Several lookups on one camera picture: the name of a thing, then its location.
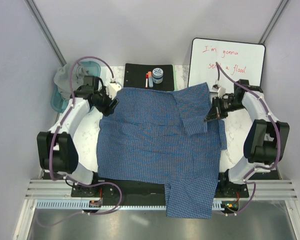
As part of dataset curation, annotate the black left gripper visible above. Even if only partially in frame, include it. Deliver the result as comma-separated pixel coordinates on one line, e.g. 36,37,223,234
93,86,119,117

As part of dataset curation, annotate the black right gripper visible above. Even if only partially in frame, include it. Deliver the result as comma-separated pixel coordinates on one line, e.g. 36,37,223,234
204,96,245,122

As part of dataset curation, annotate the blue checkered long sleeve shirt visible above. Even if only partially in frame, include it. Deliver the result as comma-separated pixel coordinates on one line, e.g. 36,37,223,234
96,83,227,219

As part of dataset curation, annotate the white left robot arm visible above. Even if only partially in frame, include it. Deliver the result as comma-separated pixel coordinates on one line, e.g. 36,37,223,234
36,76,122,197

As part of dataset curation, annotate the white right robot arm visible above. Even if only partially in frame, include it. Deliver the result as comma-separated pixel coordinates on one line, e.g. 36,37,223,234
204,79,290,197

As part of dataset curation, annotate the teal plastic bin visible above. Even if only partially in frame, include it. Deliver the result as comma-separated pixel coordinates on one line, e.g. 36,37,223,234
50,61,101,113

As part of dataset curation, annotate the black clipboard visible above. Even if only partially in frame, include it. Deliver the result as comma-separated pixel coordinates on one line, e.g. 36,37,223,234
123,63,176,91

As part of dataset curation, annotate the grey crumpled shirt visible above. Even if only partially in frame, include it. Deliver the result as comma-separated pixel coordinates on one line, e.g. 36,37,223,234
53,63,88,100

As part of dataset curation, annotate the red marker pen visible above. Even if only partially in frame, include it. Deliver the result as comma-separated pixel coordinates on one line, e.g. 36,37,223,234
145,73,149,89

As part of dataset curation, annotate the blue lidded small jar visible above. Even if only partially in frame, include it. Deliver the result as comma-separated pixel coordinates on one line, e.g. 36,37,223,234
152,67,164,84

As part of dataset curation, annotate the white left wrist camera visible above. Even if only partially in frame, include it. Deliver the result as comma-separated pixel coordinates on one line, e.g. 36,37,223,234
105,81,122,99

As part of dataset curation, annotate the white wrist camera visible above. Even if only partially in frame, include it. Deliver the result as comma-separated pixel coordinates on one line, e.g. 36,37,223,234
211,84,226,98
105,81,122,99

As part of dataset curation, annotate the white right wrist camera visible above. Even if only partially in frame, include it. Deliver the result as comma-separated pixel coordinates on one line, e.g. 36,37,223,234
211,84,226,98

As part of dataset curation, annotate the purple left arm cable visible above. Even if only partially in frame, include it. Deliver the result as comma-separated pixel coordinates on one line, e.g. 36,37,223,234
48,56,123,228

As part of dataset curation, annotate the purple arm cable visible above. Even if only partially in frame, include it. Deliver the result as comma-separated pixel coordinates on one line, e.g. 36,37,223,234
48,56,123,228
215,61,282,218

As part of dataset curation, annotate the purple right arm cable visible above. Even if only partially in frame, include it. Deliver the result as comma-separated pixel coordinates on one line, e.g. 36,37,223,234
215,61,282,218

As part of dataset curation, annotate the white whiteboard black frame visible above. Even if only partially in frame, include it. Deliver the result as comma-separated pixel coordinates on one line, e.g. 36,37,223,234
188,38,266,93

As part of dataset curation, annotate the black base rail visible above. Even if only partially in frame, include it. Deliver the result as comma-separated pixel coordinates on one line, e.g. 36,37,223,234
71,172,249,207

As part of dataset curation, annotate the aluminium extrusion frame rail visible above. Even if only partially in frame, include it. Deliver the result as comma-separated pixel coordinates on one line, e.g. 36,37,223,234
25,179,297,201

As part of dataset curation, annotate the white slotted cable duct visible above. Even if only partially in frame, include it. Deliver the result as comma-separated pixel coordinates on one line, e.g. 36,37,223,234
36,199,240,211

